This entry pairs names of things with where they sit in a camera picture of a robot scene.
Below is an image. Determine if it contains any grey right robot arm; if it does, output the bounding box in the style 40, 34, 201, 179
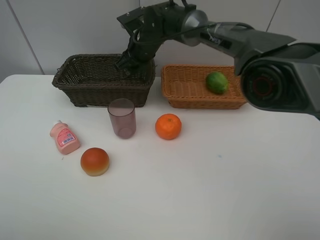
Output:
116, 0, 320, 118

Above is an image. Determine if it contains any orange tangerine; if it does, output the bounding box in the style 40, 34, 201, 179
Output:
155, 113, 182, 140

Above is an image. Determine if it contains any translucent purple plastic cup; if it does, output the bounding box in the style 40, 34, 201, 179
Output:
107, 98, 137, 139

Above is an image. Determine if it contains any pink lotion bottle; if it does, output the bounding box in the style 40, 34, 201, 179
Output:
49, 120, 81, 155

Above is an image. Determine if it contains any green lime fruit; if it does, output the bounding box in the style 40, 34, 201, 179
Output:
205, 72, 229, 95

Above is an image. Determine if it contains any light orange wicker basket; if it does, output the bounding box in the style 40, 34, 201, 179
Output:
161, 64, 247, 110

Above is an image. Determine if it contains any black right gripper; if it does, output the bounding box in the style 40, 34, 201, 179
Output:
115, 6, 167, 76

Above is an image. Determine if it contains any round bread bun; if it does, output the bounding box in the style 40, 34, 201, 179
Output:
80, 147, 110, 177

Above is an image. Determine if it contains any dark brown wicker basket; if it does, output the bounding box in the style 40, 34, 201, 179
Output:
52, 54, 156, 108

